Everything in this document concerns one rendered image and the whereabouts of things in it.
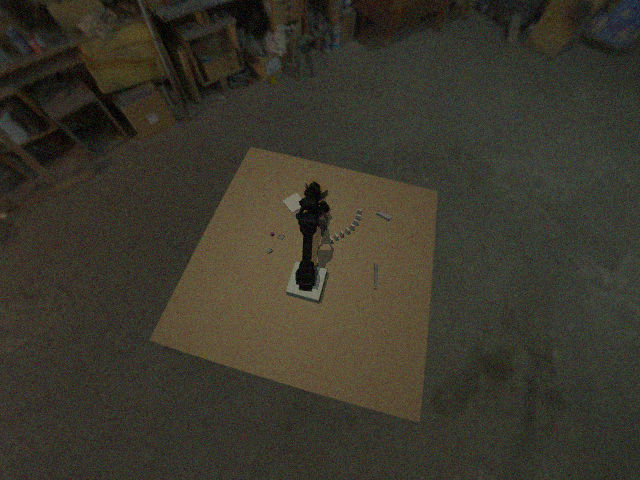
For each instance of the brown rectangular block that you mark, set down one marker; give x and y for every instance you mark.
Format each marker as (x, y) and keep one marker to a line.
(323, 189)

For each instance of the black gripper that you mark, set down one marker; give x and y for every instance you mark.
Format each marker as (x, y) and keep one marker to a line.
(323, 205)

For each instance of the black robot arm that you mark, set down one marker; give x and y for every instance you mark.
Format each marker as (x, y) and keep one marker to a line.
(305, 275)

